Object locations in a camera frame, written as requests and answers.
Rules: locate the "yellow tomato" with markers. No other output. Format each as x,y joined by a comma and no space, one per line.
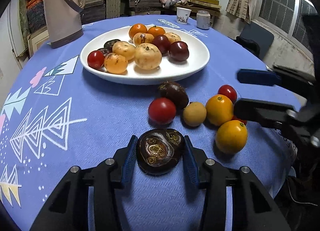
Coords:
231,137
219,110

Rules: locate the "white oval plate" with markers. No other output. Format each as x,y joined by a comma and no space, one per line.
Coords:
169,69

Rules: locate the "red cherry tomato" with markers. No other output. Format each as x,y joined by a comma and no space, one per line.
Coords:
95,59
243,121
162,111
228,91

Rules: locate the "dark red plum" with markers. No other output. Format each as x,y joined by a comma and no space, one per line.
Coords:
162,43
179,51

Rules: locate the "dark purple mangosteen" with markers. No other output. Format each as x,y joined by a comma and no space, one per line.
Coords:
105,51

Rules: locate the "small silver can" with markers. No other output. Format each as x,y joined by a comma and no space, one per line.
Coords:
203,19

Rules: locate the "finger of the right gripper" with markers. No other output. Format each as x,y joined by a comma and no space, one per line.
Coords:
301,127
278,75

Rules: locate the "white paper cup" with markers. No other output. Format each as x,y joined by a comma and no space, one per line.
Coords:
182,15

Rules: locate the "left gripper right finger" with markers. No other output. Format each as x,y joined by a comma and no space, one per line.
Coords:
252,205

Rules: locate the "small orange tangerine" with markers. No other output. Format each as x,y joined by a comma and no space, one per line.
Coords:
156,31

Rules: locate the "large orange tangerine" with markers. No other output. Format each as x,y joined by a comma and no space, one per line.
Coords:
137,28

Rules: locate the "speckled yellow fruit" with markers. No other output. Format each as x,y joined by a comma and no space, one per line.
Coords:
140,38
125,49

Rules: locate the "large yellow passion fruit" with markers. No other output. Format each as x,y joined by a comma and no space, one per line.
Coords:
115,64

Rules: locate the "small tan longan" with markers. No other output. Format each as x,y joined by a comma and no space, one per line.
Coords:
194,114

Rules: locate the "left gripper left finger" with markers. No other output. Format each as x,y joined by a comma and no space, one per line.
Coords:
67,206

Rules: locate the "dark blue chair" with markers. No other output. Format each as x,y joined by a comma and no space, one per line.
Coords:
255,39

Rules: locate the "blue patterned tablecloth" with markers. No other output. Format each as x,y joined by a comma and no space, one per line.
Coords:
72,118

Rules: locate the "yellow pear apple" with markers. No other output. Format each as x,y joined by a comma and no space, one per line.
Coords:
147,56

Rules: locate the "cut dark mangosteen half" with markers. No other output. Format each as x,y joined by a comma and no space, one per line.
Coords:
158,151

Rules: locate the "tan potato-like fruit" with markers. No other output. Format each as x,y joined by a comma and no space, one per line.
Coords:
172,37

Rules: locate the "beige thermos jug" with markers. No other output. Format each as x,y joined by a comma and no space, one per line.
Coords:
63,21

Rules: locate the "window with grid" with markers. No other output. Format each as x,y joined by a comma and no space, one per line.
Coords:
285,17

